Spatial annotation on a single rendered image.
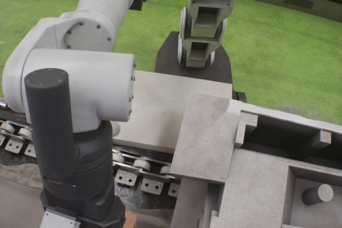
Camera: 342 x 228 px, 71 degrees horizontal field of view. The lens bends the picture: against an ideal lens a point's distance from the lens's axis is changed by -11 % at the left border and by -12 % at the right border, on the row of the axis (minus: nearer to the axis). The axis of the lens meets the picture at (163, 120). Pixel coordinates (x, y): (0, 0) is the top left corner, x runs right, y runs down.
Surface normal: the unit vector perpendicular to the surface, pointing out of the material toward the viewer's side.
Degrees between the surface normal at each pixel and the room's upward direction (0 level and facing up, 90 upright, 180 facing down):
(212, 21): 35
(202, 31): 110
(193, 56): 30
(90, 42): 78
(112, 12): 56
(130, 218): 25
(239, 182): 10
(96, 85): 40
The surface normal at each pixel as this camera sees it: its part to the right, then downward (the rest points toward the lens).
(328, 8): -0.25, 0.83
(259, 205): -0.04, -0.37
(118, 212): 0.11, -0.83
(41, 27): 0.11, -0.69
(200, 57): -0.03, -0.03
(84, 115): 0.01, 0.56
